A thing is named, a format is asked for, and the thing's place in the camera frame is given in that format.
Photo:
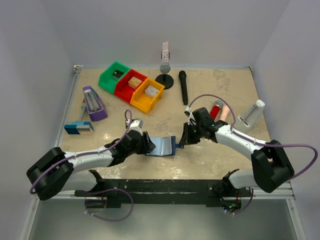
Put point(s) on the blue grey block tool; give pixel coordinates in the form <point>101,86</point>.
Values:
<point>80,127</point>

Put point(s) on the card stack in green bin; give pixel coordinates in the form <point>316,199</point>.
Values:
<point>116,75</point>

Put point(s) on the yellow plastic bin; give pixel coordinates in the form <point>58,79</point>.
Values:
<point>143,102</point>

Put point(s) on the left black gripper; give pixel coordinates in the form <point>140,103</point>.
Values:
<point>147,145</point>

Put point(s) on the black handheld microphone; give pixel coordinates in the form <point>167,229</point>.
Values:
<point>183,77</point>

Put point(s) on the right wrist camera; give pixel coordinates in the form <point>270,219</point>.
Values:
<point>189,113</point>

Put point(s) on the purple metronome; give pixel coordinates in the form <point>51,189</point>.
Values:
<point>95,106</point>

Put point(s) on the green plastic bin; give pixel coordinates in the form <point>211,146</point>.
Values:
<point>106,82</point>

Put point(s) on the blue leather card holder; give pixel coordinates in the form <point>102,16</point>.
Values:
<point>164,146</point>

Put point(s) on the glitter microphone on stand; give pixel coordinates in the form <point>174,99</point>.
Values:
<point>165,58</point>

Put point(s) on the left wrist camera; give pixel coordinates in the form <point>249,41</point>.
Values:
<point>136,125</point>

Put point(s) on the black round microphone stand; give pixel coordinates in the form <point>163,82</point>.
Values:
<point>166,80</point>

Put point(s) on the card stack in yellow bin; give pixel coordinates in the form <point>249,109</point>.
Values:
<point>151,91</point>

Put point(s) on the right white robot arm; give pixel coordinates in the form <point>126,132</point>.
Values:
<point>270,164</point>

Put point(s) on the aluminium frame rail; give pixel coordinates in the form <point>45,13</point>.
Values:
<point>34,200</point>

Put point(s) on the red plastic bin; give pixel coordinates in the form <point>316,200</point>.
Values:
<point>123,90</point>

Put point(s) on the card stack in red bin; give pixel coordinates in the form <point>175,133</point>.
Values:
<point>134,82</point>

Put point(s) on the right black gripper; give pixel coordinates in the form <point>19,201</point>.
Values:
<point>186,138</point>

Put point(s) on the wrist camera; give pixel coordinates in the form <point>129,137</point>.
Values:
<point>136,125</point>
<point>189,113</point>

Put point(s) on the red glitter microphone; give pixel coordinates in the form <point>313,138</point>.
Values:
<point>217,106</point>

